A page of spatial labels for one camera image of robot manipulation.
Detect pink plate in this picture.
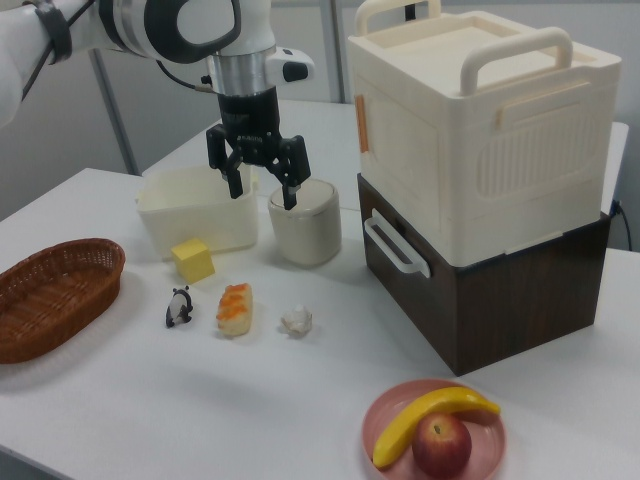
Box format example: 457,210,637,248
362,378,507,476

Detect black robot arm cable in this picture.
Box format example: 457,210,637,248
19,0,211,96

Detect toy bread with orange topping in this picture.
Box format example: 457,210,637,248
215,283,255,340

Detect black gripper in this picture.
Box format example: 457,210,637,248
206,89,312,211

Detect cream wooden cabinet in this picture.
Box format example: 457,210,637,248
347,0,623,266

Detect black power cable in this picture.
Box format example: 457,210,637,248
612,199,634,251

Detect panda toy figure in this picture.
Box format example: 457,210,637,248
163,285,195,329

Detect white crumpled lump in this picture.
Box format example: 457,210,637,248
279,304,315,335

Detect dark wood-look storage box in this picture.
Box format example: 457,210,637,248
356,172,612,377

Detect white plastic bin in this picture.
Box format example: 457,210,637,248
135,166,261,260

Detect yellow toy banana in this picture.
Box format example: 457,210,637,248
372,385,502,470

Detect red toy apple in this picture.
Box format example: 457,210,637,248
411,412,473,477

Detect brown wicker basket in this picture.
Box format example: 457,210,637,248
0,238,127,365

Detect white cup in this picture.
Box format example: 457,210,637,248
267,179,344,265

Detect yellow foam cube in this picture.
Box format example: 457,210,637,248
170,237,217,286

